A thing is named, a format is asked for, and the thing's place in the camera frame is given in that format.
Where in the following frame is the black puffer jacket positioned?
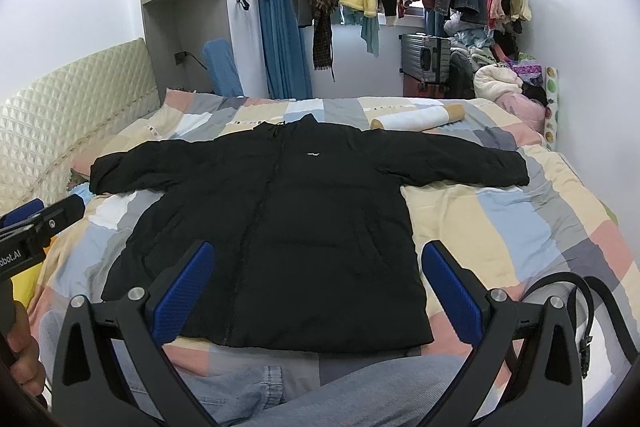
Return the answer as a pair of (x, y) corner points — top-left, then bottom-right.
(90, 115), (529, 353)

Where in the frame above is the person's left hand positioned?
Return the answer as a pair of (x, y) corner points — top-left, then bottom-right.
(6, 301), (46, 397)

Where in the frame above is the patchwork pastel bed quilt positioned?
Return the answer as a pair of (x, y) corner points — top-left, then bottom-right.
(29, 91), (639, 398)

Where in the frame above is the cream quilted headboard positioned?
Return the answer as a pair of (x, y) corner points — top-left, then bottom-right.
(1, 39), (160, 213)

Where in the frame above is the white roll cardboard tube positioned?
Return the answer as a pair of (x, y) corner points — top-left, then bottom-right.
(370, 104), (465, 132)

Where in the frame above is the pink pillow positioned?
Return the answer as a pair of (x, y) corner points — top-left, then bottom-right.
(496, 92), (546, 133)

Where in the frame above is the cream fluffy blanket pile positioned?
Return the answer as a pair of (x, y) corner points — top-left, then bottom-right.
(473, 64), (523, 102)

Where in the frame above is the blue folded board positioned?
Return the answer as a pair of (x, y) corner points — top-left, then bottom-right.
(202, 38), (244, 98)

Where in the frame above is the grey suitcase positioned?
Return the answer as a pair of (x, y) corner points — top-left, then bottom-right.
(399, 32), (451, 86)

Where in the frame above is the blue curtain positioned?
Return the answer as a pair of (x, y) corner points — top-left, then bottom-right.
(258, 0), (312, 100)

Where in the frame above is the black bag strap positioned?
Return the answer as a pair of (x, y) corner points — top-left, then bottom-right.
(519, 272), (639, 381)

